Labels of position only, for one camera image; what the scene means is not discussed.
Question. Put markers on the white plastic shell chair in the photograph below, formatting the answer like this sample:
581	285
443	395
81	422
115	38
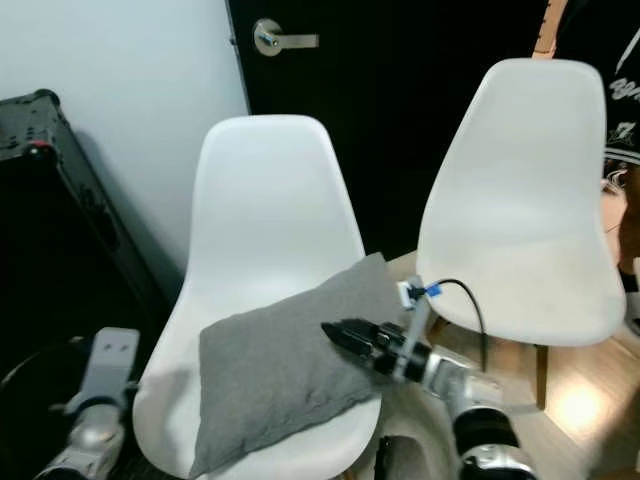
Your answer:
520	190
270	205

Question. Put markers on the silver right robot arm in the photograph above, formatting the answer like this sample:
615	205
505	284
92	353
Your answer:
480	400

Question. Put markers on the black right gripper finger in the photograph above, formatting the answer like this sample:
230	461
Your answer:
352	328
360	346

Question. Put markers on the grey fabric pillow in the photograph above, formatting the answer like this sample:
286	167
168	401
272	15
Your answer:
280	385

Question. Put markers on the person in black printed shirt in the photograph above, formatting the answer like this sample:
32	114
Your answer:
622	90

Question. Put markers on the black equipment case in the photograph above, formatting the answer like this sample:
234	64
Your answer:
50	250

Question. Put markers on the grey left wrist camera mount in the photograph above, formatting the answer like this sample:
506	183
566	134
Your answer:
110	360

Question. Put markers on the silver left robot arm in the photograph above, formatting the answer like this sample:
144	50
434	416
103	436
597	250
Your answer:
90	445

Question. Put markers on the light wooden bar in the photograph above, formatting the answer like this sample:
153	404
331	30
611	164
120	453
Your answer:
550	28

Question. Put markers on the small red knob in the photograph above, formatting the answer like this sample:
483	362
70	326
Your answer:
42	149

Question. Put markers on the black door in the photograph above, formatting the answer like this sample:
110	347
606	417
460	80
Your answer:
400	70

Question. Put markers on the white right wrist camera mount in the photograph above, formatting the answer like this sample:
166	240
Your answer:
413	293

